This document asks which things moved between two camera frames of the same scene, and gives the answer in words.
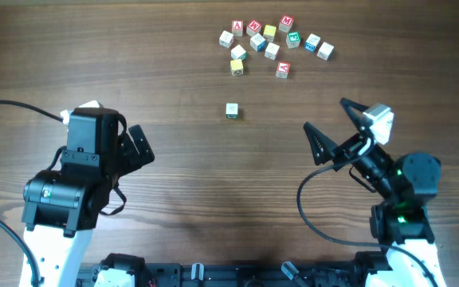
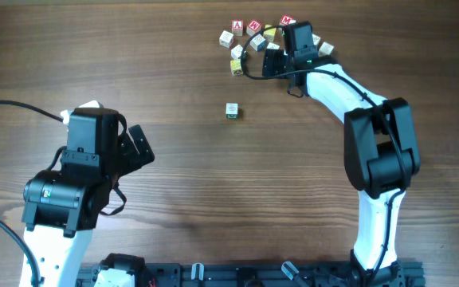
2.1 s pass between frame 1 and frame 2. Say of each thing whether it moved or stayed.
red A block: stayed
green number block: stayed
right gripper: moved
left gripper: stayed
